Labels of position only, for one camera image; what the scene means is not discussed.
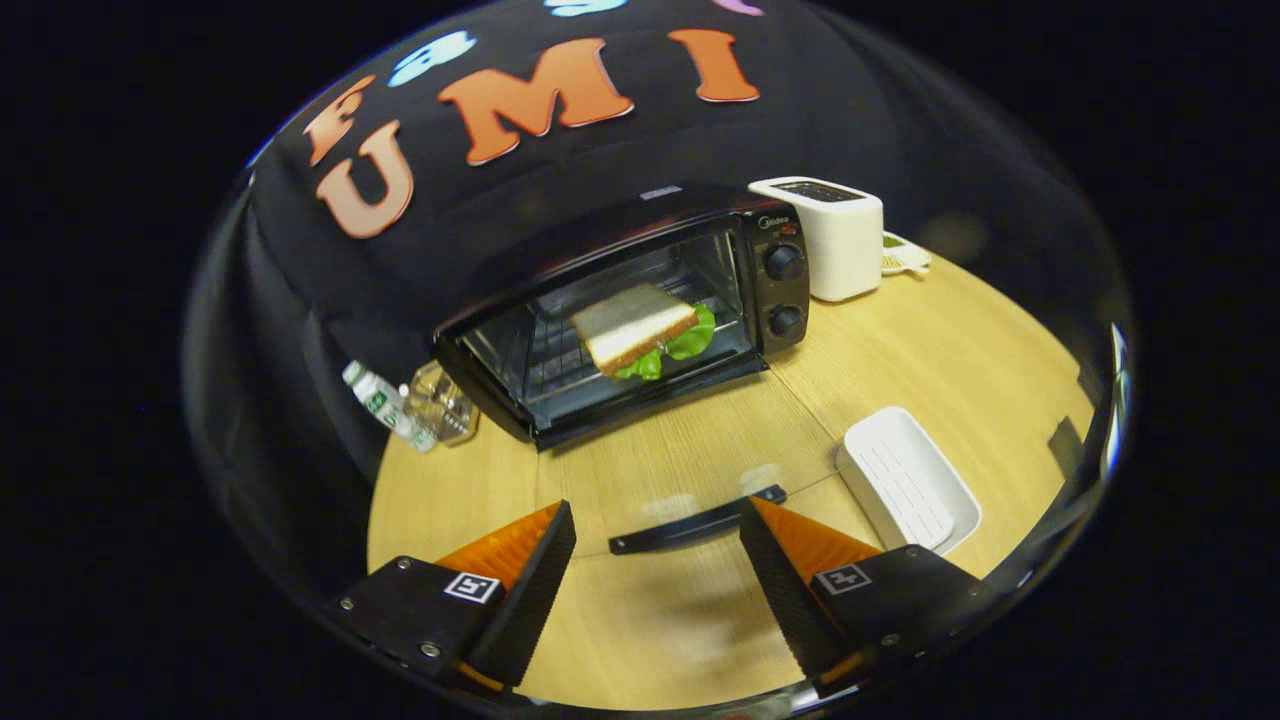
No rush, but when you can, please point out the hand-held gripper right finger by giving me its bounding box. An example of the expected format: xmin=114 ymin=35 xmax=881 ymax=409
xmin=738 ymin=497 xmax=996 ymax=699

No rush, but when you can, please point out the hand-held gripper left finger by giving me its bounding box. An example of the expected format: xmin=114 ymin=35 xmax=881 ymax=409
xmin=330 ymin=500 xmax=578 ymax=693

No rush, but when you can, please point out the toast sandwich with lettuce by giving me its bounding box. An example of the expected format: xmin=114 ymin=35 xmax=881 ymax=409
xmin=570 ymin=282 xmax=717 ymax=381

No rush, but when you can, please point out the black toaster oven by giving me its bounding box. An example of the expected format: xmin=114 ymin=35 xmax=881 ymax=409
xmin=432 ymin=182 xmax=846 ymax=557

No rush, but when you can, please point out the white pop-up toaster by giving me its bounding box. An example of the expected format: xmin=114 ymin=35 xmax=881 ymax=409
xmin=748 ymin=176 xmax=885 ymax=303

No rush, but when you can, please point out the white rectangular tray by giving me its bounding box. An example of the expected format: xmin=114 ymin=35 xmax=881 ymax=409
xmin=836 ymin=406 xmax=983 ymax=557

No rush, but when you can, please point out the clear glass jar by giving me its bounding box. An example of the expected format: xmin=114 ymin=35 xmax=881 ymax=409
xmin=403 ymin=360 xmax=481 ymax=446

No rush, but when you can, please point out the plastic bottle with green label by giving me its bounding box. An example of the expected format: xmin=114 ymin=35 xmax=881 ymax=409
xmin=342 ymin=361 xmax=439 ymax=454

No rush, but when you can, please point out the white divided bean dish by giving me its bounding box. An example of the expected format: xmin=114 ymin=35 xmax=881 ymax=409
xmin=880 ymin=232 xmax=931 ymax=277

